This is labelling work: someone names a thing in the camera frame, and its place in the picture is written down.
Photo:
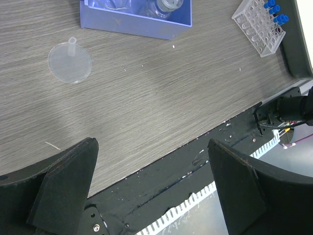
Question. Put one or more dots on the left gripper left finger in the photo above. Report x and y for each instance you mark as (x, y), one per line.
(48, 197)

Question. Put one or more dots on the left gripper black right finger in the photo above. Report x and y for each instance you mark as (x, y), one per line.
(258, 198)

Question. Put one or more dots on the clear plastic tube rack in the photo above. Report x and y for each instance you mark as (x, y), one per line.
(258, 26)

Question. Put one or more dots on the blue-capped test tube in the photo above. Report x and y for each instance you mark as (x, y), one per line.
(274, 9)
(283, 19)
(277, 18)
(269, 4)

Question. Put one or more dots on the glass beaker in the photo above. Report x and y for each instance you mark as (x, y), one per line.
(115, 4)

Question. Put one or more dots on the purple-blue plastic bin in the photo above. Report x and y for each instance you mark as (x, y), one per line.
(94, 16)

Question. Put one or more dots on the small glass bottle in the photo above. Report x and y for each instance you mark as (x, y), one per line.
(159, 9)

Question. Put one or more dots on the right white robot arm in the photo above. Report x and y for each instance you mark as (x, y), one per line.
(298, 108)

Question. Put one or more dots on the dark green tray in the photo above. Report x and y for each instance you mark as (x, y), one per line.
(294, 43)

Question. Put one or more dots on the slotted cable duct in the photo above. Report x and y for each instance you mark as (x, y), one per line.
(176, 214)

